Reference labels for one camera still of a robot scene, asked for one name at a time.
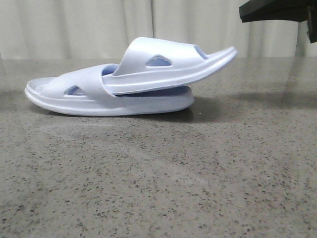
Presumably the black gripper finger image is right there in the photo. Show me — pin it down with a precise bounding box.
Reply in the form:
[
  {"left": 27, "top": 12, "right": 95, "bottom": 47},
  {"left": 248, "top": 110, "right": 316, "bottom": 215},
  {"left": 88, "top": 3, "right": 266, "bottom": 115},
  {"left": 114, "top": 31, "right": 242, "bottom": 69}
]
[{"left": 239, "top": 0, "right": 317, "bottom": 43}]

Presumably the light blue slipper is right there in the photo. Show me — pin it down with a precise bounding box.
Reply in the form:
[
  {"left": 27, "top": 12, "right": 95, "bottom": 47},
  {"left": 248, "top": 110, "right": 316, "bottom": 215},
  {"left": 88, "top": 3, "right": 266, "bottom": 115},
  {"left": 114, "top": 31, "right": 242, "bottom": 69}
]
[
  {"left": 102, "top": 37, "right": 237, "bottom": 95},
  {"left": 25, "top": 64, "right": 194, "bottom": 116}
]

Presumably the beige background curtain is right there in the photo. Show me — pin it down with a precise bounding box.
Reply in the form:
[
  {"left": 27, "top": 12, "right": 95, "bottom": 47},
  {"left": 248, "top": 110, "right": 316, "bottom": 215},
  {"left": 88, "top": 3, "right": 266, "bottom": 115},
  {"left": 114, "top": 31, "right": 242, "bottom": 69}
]
[{"left": 0, "top": 0, "right": 317, "bottom": 60}]

